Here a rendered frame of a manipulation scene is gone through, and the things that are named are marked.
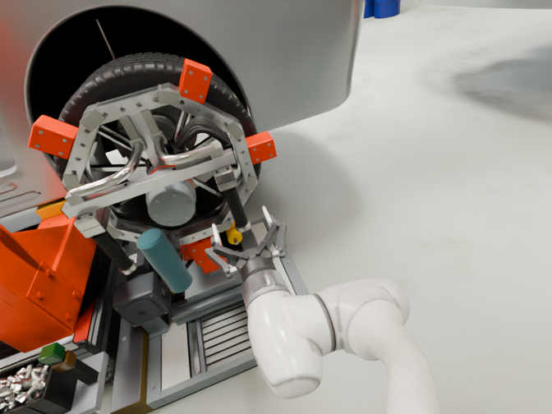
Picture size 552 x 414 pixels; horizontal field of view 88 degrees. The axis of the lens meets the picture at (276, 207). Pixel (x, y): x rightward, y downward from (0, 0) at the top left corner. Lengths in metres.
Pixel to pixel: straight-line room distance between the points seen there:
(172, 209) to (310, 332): 0.53
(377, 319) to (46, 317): 0.96
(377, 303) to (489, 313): 1.14
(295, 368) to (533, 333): 1.29
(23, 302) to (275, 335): 0.80
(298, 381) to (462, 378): 1.04
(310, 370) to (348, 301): 0.12
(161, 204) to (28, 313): 0.52
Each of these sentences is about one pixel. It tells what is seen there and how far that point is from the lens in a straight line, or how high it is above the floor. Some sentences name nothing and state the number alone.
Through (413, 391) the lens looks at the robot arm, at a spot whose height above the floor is 0.94.
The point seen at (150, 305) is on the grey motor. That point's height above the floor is 0.35.
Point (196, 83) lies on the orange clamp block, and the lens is 0.86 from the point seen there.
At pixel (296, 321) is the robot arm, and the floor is 0.88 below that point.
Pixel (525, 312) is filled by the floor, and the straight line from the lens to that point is 1.68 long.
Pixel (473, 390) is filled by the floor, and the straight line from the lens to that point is 1.45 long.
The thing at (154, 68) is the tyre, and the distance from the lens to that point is 0.94.
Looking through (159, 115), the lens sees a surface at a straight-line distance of 1.37.
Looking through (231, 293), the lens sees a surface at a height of 0.17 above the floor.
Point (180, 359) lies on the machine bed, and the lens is 1.50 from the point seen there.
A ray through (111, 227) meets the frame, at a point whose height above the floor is 0.77.
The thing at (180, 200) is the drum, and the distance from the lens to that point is 0.84.
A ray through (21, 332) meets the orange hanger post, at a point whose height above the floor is 0.62.
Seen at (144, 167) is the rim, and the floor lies 0.88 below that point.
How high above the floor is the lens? 1.31
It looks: 40 degrees down
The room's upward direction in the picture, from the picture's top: 14 degrees counter-clockwise
